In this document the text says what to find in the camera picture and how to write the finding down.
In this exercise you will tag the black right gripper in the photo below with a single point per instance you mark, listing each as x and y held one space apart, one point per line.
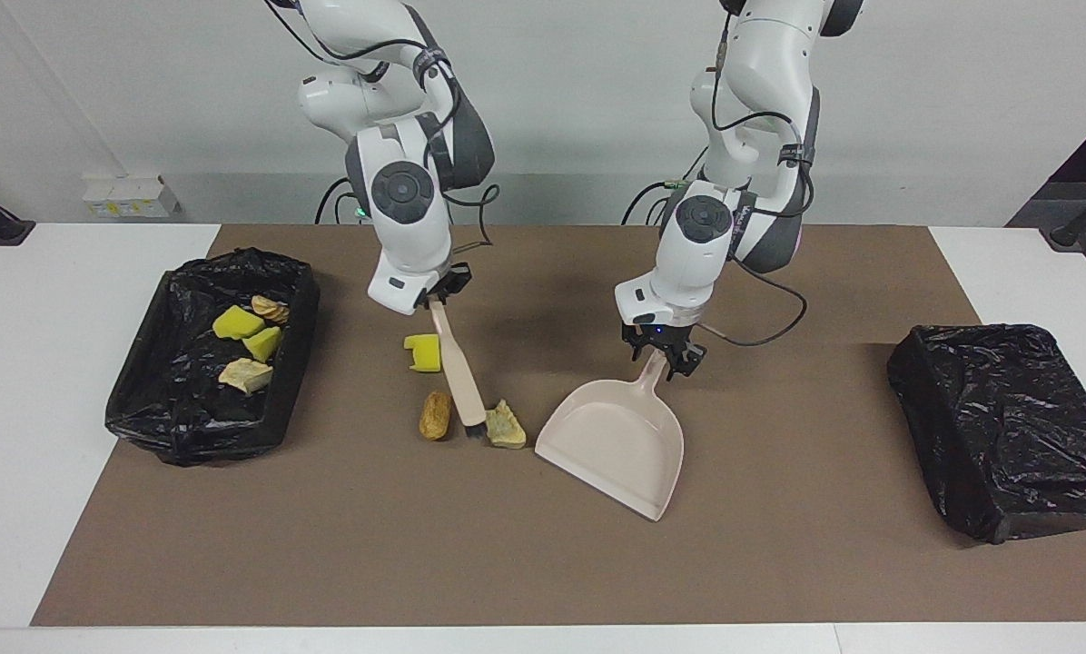
441 289

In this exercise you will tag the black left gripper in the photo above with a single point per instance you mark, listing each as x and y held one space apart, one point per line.
661 334

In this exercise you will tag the beige hand brush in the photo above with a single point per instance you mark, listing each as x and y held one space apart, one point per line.
459 372

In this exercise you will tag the beige plastic dustpan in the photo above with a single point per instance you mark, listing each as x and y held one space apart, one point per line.
620 445

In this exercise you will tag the brown fried nugget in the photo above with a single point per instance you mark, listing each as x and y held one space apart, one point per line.
435 416

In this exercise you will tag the greenish stone-like bread chunk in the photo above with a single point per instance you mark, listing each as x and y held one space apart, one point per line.
505 425

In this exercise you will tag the striped croissant piece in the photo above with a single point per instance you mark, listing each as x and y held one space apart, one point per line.
272 310

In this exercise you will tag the yellow sponge with green side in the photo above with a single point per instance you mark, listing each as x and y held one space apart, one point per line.
263 343

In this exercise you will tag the blocky yellow sponge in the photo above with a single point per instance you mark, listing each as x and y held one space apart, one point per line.
237 322

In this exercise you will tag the pale bread chunk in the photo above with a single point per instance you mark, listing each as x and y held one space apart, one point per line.
245 375

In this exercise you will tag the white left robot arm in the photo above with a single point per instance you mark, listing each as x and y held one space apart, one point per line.
770 73

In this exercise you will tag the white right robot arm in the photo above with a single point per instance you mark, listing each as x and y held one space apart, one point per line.
407 245

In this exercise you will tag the open black bag-lined bin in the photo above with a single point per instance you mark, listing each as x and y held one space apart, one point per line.
171 409

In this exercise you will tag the black bag-covered bin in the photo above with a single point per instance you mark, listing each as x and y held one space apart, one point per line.
1006 418

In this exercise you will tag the notched yellow sponge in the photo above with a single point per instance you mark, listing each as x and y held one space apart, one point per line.
423 352

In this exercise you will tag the brown table mat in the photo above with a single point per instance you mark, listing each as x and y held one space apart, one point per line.
325 545

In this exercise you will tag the white wall socket box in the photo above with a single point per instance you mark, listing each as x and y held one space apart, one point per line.
130 195

